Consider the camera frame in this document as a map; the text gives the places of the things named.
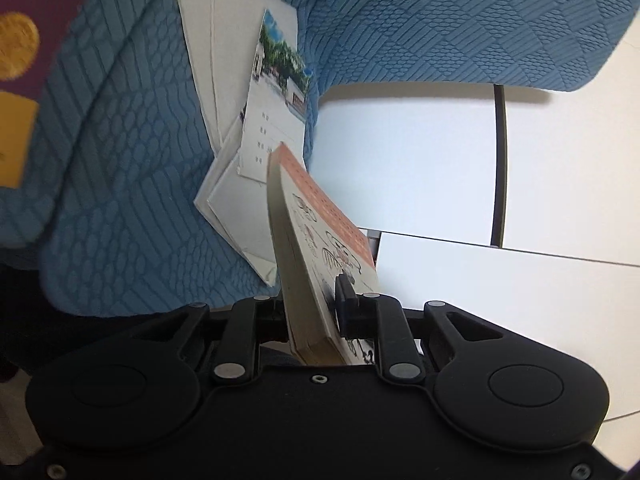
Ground white orange cartoon book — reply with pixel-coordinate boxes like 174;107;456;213
267;144;378;366

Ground photo cover notebook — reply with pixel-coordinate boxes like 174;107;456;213
238;9;312;182

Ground white paper sheets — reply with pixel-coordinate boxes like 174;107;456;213
177;0;298;286

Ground purple gold cover book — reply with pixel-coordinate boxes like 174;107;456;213
0;0;84;188

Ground blue textured chair cover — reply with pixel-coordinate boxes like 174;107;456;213
1;0;639;318

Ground black wall rail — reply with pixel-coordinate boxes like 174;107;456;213
490;84;508;248

